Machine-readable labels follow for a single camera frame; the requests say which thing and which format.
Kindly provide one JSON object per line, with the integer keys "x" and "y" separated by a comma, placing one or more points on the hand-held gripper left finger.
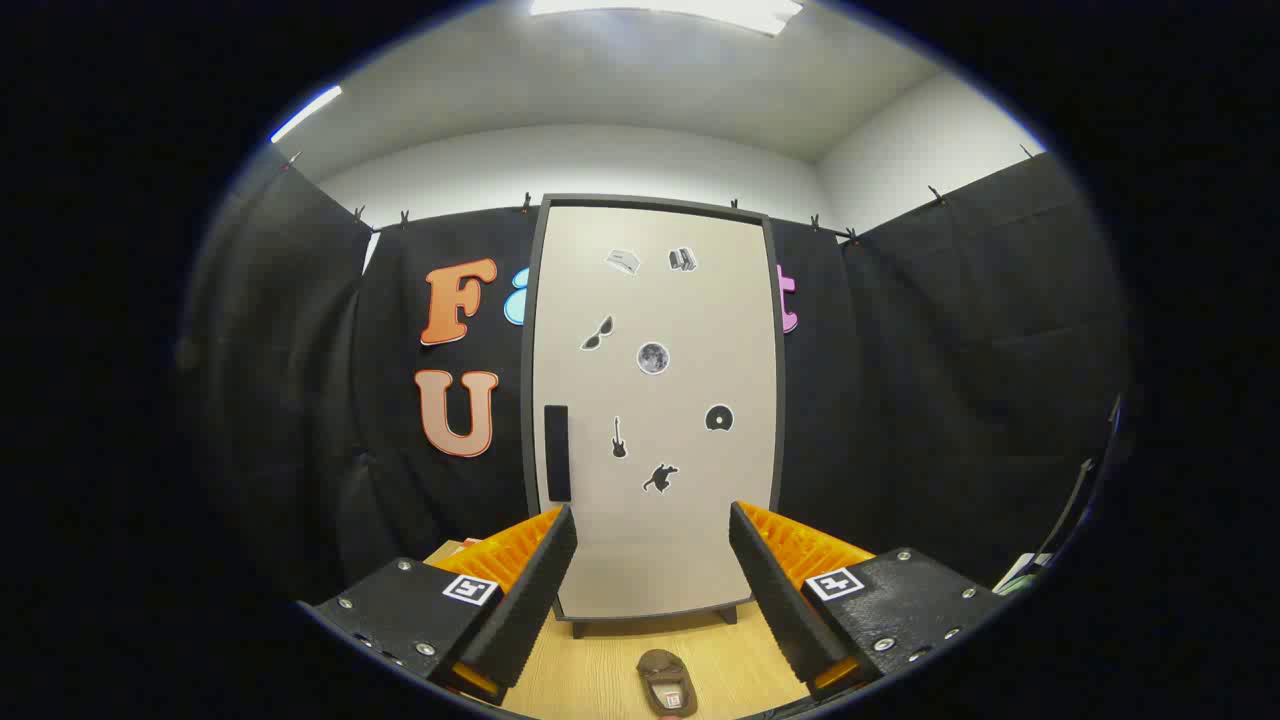
{"x": 535, "y": 590}

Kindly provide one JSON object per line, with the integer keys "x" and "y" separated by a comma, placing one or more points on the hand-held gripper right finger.
{"x": 775, "y": 590}

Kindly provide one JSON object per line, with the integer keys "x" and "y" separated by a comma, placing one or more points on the brown fuzzy slipper shoe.
{"x": 662, "y": 670}

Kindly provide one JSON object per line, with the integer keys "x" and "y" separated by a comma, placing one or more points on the dark grey shoe cabinet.
{"x": 527, "y": 350}

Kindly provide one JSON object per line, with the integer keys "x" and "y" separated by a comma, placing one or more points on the beige shoe cabinet door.
{"x": 690, "y": 320}

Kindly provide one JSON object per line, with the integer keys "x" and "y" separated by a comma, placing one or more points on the white and green sheet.
{"x": 1020, "y": 575}

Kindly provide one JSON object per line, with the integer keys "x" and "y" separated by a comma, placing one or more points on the black backdrop cloth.
{"x": 950, "y": 400}

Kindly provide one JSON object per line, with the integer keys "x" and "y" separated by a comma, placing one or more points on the narrow ceiling light strip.
{"x": 305, "y": 113}

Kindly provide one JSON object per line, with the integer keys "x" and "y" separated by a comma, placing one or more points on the wide ceiling light panel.
{"x": 680, "y": 12}

